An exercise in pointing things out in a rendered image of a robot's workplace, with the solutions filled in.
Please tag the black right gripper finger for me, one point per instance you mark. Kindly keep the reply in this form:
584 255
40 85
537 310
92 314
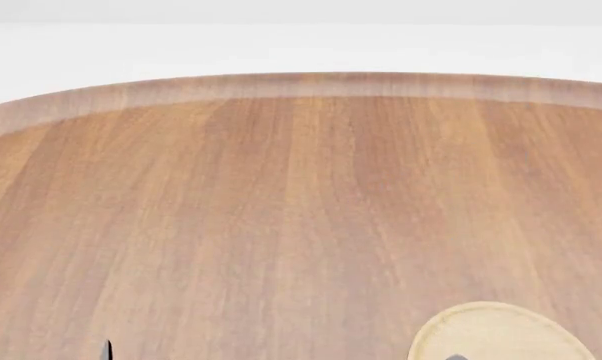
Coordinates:
457 357

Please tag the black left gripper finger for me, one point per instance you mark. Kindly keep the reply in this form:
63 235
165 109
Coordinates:
107 351

